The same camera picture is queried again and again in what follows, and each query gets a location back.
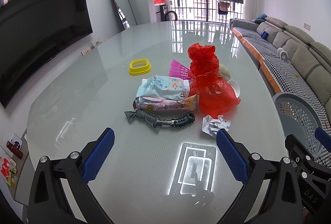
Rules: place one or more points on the grey sectional sofa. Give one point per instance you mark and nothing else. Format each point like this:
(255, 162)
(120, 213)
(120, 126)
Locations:
(309, 57)

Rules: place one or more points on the small white desk fan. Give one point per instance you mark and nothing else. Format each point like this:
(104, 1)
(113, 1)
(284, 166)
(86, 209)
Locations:
(282, 54)

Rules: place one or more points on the light blue wet wipes pack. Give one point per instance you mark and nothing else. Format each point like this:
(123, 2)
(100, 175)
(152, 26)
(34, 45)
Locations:
(164, 87)

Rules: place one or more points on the white paper ball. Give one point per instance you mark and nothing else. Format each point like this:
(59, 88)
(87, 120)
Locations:
(211, 126)

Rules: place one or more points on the grey perforated laundry basket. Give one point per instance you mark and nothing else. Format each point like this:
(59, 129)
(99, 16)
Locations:
(300, 116)

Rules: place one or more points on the red plastic bag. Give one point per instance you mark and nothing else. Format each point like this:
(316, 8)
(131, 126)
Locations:
(216, 96)

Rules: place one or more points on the yellow plastic ring lid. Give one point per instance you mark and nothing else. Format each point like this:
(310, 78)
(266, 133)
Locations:
(139, 67)

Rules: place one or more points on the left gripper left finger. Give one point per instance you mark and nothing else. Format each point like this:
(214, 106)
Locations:
(48, 202)

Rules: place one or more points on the pink plastic shuttlecock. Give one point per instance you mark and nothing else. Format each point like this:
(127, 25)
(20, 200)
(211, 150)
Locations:
(179, 71)

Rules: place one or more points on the leaning floor mirror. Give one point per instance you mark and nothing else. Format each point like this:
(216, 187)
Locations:
(124, 12)

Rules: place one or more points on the small clothes drying stand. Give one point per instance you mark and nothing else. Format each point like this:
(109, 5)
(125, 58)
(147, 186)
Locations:
(223, 10)

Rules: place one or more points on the white round plastic lid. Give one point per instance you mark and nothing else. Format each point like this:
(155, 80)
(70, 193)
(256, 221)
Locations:
(235, 86)

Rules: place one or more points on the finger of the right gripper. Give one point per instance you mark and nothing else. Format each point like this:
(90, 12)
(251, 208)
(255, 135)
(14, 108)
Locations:
(323, 138)
(313, 178)

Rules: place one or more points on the black wall television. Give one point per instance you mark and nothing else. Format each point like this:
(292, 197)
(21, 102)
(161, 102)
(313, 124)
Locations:
(32, 33)

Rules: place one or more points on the beige plush ball keychain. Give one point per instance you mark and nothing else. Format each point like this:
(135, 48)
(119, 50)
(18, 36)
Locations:
(224, 72)

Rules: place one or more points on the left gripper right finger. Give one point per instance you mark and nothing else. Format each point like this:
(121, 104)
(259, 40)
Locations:
(282, 200)

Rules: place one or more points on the blue cushion on sofa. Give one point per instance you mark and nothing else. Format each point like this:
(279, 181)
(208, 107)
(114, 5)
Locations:
(264, 35)

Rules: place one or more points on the houndstooth sofa cover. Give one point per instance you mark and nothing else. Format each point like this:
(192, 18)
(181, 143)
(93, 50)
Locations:
(279, 75)

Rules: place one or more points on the pink snack wrapper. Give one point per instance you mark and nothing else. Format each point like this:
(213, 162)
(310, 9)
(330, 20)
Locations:
(162, 104)

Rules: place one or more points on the orange item on side table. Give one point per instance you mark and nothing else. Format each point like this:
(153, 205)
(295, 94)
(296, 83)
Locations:
(160, 2)

